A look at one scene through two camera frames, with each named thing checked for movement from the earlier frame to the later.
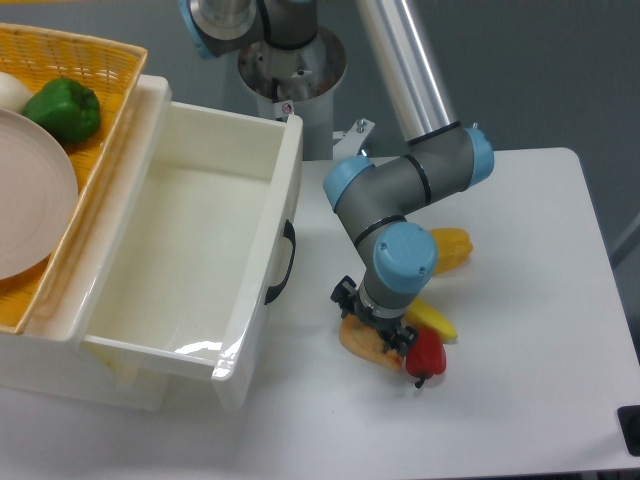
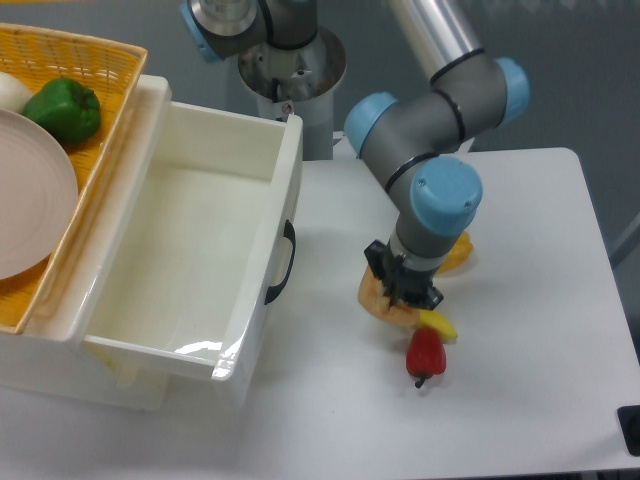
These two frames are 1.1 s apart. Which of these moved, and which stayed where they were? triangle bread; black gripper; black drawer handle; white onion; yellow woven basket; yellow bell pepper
Moved: triangle bread; black gripper
Stayed: white onion; black drawer handle; yellow bell pepper; yellow woven basket
